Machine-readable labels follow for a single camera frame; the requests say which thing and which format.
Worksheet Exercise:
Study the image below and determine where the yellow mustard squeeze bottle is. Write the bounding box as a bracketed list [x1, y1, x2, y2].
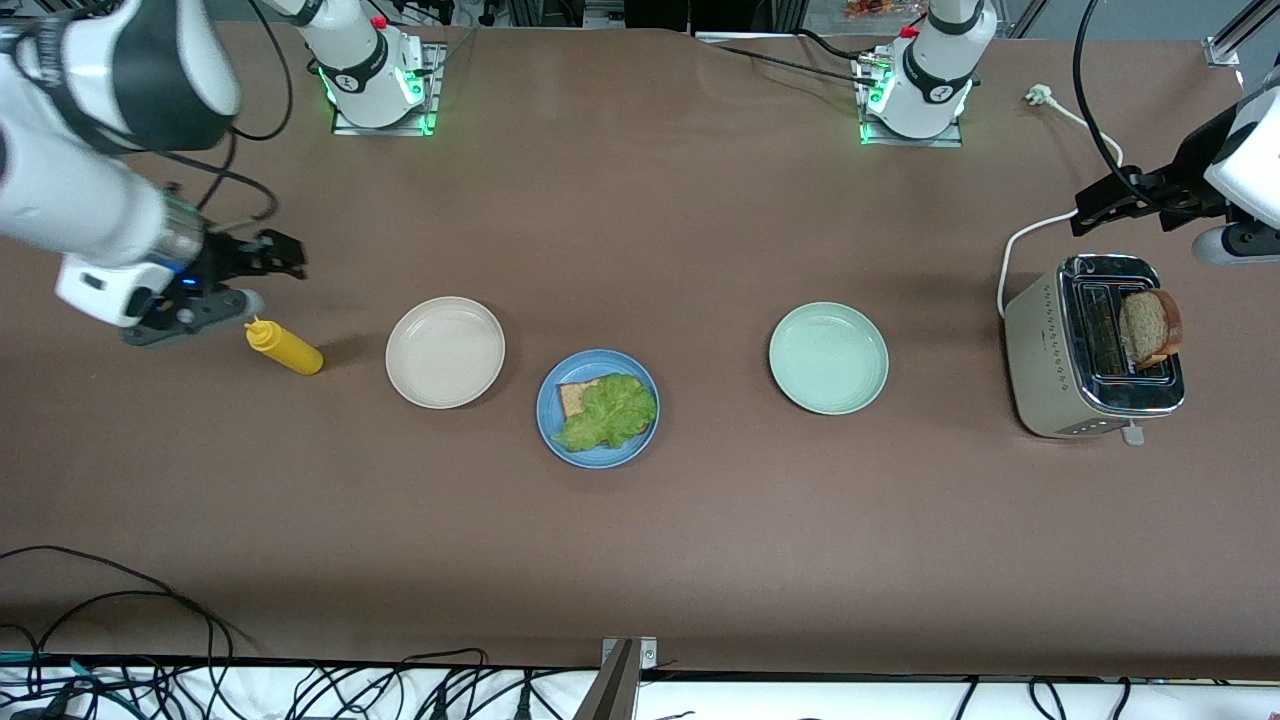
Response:
[245, 315, 325, 377]

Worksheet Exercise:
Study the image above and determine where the brown bread slice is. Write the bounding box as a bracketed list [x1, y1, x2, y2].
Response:
[558, 380, 653, 438]
[1118, 288, 1184, 369]

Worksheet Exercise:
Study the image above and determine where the green lettuce leaf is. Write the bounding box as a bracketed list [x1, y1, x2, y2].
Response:
[552, 373, 658, 453]

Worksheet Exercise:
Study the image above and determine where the beige round plate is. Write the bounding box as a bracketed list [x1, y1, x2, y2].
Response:
[385, 296, 507, 410]

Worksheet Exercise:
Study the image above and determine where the pale green round plate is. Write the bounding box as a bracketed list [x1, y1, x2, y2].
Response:
[768, 301, 890, 416]

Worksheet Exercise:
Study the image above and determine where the blue round plate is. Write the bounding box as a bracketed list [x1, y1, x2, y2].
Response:
[536, 348, 661, 469]

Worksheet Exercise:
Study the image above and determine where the silver beige toaster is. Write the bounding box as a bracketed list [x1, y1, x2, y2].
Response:
[1003, 253, 1188, 446]

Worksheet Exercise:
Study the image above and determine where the grey metal beam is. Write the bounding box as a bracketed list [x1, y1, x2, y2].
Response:
[575, 640, 641, 720]

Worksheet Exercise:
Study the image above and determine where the white toaster power cord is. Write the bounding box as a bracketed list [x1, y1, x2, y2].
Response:
[998, 85, 1124, 321]

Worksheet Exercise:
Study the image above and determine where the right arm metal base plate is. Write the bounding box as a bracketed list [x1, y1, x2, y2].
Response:
[332, 42, 441, 136]

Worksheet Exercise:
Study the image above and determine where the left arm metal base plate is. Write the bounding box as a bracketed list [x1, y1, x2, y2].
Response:
[855, 55, 966, 148]

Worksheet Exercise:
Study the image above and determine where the long looping black cable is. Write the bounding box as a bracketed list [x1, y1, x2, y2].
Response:
[0, 545, 256, 661]

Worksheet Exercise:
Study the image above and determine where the black base cable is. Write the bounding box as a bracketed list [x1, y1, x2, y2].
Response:
[715, 30, 881, 86]

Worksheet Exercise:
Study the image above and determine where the thin black arched cable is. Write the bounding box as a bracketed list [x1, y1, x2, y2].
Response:
[395, 648, 491, 720]

